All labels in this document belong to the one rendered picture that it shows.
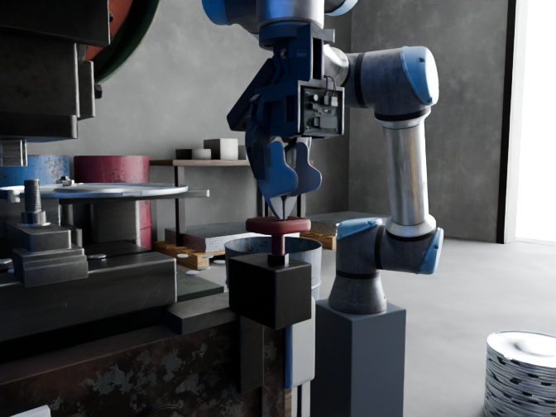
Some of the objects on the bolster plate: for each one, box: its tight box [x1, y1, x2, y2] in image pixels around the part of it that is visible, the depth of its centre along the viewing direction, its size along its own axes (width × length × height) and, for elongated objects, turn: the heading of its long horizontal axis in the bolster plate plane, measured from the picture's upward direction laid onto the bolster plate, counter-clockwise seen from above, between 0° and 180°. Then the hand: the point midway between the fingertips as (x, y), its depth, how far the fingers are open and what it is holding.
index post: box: [55, 176, 74, 226], centre depth 86 cm, size 3×3×10 cm
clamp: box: [3, 179, 89, 287], centre depth 52 cm, size 6×17×10 cm
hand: (278, 208), depth 54 cm, fingers closed, pressing on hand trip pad
